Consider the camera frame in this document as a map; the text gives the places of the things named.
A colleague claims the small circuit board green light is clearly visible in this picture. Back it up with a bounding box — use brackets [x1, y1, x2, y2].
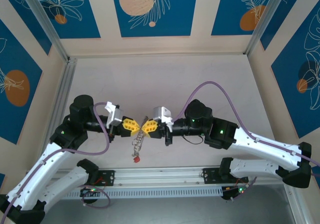
[79, 187, 101, 197]
[221, 185, 248, 201]

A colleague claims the white slotted cable duct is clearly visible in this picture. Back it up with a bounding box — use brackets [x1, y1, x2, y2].
[59, 185, 224, 200]

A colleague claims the aluminium frame side rail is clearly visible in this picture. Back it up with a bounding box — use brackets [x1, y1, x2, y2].
[41, 57, 78, 157]
[282, 183, 312, 224]

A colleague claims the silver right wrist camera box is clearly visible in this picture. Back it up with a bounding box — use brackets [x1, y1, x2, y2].
[152, 106, 174, 124]

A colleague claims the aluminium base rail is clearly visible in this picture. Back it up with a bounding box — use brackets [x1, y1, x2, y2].
[113, 168, 205, 186]

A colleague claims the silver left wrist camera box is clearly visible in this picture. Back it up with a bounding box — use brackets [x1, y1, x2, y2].
[104, 101, 125, 130]

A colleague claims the silver chain with red charm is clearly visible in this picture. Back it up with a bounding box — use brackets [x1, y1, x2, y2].
[130, 116, 151, 158]

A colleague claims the aluminium frame post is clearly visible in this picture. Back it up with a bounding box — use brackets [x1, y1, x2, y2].
[244, 0, 294, 56]
[18, 0, 71, 63]

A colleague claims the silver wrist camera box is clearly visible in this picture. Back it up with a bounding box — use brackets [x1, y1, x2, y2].
[104, 101, 125, 130]
[152, 106, 174, 124]

